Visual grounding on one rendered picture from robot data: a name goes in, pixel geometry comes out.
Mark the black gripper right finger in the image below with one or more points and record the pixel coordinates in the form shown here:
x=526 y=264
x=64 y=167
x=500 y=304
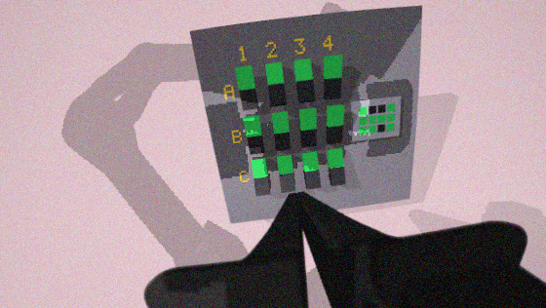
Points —
x=361 y=267

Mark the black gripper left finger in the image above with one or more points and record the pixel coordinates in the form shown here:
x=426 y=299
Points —
x=273 y=274

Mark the grey switch panel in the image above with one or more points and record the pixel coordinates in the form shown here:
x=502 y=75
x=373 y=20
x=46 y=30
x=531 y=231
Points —
x=323 y=104

